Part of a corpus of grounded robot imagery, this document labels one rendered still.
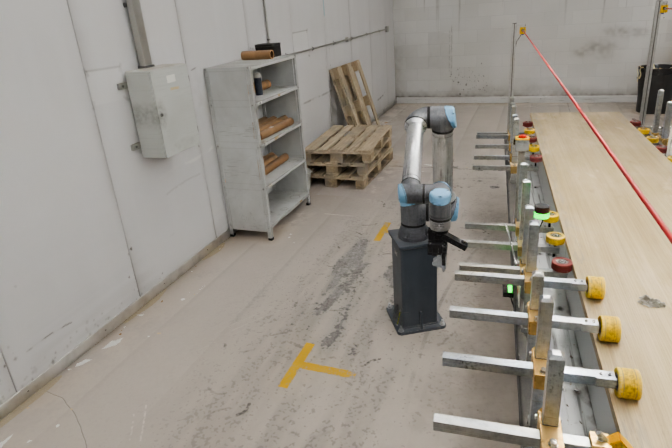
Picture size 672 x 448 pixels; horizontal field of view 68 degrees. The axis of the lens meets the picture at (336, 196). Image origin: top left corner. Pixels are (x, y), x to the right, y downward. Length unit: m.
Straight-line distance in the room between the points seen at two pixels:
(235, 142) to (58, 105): 1.59
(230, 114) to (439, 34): 6.40
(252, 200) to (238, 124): 0.69
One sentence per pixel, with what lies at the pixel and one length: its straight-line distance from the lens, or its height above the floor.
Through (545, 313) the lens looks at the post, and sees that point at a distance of 1.54.
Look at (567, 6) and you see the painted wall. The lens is 9.99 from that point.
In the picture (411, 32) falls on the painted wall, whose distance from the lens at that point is 10.24.
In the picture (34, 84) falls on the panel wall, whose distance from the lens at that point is 3.30.
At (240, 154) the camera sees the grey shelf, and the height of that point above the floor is 0.81.
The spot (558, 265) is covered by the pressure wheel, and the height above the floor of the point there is 0.91.
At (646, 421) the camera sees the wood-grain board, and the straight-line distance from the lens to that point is 1.63.
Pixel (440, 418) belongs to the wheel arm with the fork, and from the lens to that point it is 1.42.
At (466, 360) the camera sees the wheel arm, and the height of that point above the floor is 0.96.
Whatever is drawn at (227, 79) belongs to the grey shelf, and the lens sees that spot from 4.34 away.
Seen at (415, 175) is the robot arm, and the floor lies 1.21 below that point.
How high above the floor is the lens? 1.96
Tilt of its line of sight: 21 degrees down
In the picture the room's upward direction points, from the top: 5 degrees counter-clockwise
